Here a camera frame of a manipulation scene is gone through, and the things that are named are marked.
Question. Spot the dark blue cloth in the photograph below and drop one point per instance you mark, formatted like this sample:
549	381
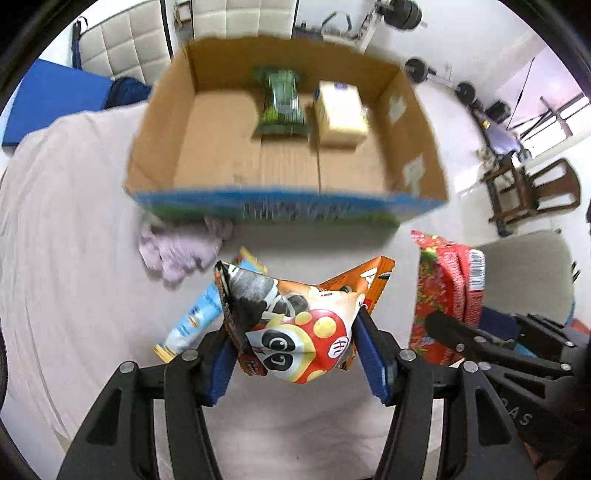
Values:
129	91

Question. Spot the pink bed sheet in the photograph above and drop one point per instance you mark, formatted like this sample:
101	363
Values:
74	258

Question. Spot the blue mat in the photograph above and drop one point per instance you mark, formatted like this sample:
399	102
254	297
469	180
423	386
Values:
51	101

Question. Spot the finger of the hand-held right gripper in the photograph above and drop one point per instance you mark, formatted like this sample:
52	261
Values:
455	334
501	325

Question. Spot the grey seat cushion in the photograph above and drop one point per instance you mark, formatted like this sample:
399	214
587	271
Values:
526	272

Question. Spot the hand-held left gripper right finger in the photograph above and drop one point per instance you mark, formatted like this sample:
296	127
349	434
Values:
372	367

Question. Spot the purple cloth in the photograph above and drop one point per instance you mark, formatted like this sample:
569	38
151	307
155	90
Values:
178	251

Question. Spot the black barbell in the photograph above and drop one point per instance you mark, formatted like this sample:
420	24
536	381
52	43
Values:
464	91

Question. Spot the panda print snack bag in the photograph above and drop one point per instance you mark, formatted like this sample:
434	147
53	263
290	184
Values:
295	332

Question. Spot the green snack packet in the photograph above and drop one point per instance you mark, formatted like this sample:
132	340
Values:
280	104

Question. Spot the orange snack packet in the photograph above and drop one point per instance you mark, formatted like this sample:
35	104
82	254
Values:
364	281

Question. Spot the white tufted panel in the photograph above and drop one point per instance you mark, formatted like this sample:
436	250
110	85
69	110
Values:
244	18

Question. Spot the yellow snack packet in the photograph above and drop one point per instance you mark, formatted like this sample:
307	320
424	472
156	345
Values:
341	115

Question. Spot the purple weight bench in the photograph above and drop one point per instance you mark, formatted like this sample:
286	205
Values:
503	136

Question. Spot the blue and white snack packet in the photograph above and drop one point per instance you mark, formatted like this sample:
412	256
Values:
196	318

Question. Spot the red floral snack packet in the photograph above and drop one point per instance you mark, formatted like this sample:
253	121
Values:
438	286

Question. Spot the wooden chair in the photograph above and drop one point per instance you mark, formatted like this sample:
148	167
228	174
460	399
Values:
531	189

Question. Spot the cardboard box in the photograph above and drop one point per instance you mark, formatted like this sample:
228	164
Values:
286	157

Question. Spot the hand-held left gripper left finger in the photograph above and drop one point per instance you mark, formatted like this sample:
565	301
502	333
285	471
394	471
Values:
220	371

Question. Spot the black dumbbell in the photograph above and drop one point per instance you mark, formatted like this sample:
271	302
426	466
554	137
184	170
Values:
400	11

